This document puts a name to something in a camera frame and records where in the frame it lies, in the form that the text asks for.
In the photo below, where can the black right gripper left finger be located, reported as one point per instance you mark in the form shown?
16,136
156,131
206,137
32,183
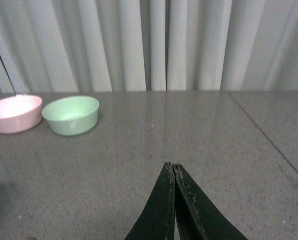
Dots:
157,220

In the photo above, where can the white curtain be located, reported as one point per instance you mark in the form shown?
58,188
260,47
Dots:
87,46

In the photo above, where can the pink bowl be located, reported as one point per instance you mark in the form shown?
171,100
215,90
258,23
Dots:
20,113

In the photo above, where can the green bowl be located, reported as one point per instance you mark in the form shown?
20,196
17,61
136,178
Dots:
71,116

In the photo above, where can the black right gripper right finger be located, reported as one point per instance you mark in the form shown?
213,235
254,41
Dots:
197,217

